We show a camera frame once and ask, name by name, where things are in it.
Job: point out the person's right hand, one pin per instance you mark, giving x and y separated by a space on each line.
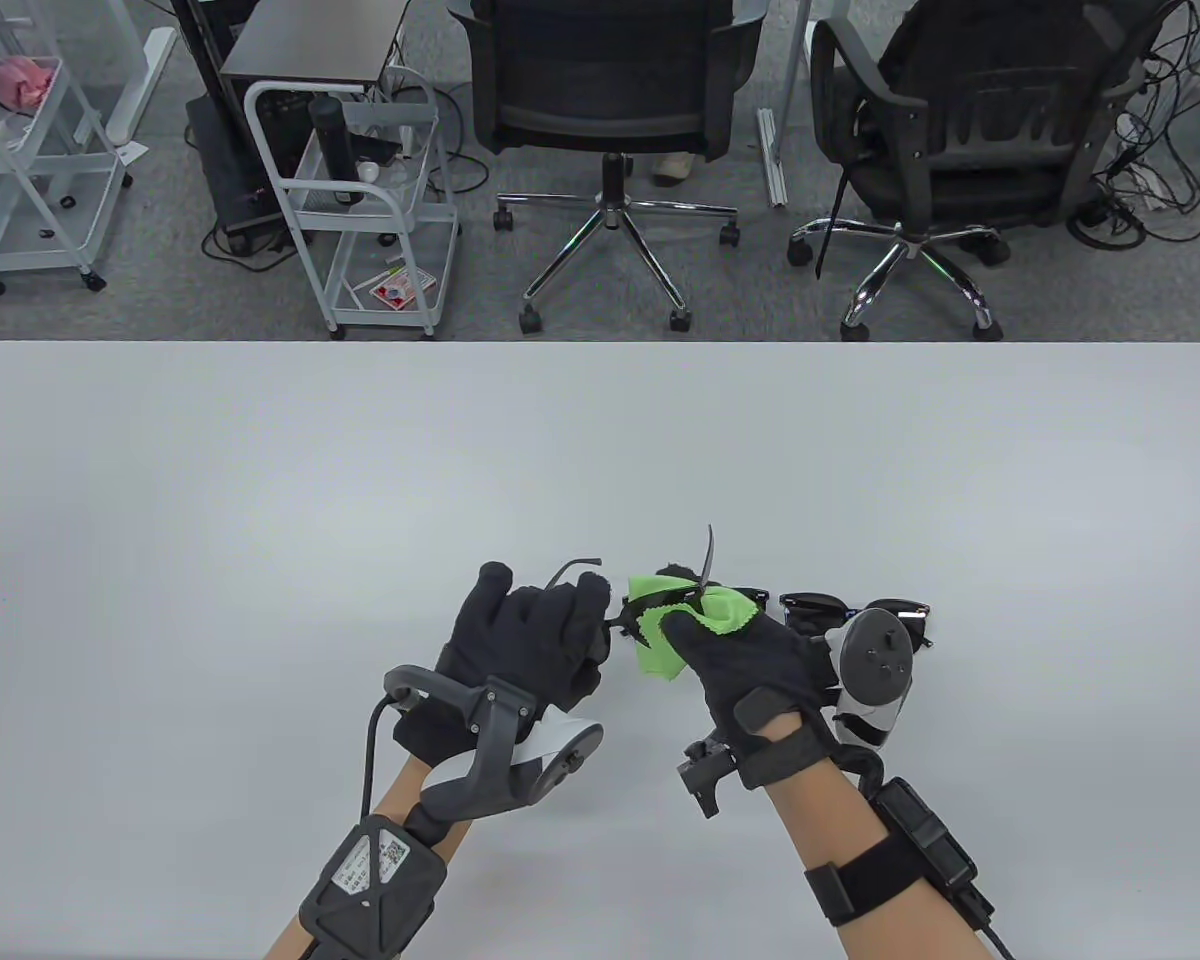
750 670

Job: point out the person's left hand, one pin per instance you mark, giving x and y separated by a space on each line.
530 640

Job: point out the black sunglasses thin temples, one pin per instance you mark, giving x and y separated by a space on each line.
750 595

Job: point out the black square sunglasses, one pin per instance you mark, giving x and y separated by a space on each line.
815 603

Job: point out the green microfibre cloth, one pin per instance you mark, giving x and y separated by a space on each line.
655 660

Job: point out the black aviator sunglasses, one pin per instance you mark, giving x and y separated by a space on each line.
660 600

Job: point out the person's right forearm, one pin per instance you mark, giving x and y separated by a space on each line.
840 830

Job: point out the black caged tracker white label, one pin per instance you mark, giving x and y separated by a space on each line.
375 890

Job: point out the red white packet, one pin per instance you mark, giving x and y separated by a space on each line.
400 290

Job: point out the white desk leg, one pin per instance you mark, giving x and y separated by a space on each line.
772 160
140 90

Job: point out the small black device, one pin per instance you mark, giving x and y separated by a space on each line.
380 148

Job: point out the black mesh office chair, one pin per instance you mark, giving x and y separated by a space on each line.
600 100
960 190

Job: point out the black cylindrical bottle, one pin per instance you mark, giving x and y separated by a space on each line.
335 140

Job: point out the black computer tower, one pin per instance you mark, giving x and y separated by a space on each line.
230 170

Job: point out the white power strip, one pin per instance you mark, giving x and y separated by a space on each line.
1145 185

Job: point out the white paper tag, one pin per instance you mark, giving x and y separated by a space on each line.
132 153

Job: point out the dark brown side table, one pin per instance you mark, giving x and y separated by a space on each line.
310 40

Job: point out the white metal shelf cart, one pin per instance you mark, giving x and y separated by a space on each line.
20 215

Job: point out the pink cloth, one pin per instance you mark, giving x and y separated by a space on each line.
15 80

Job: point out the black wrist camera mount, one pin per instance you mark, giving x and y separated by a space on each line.
705 775

